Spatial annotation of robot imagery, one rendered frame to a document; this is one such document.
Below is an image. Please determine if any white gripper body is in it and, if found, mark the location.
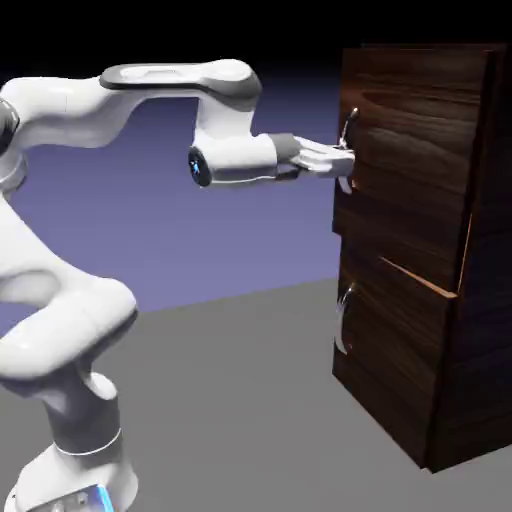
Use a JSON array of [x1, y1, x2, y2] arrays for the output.
[[291, 136, 356, 179]]

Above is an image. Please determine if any curved silver handle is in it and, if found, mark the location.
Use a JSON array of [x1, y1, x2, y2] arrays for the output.
[[336, 106, 360, 196], [334, 282, 357, 356]]

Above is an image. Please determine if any dark wood door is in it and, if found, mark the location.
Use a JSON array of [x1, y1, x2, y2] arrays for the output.
[[332, 234, 458, 468], [332, 48, 494, 299]]

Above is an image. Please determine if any dark wood cabinet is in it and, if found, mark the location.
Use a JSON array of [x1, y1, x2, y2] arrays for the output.
[[332, 42, 512, 475]]

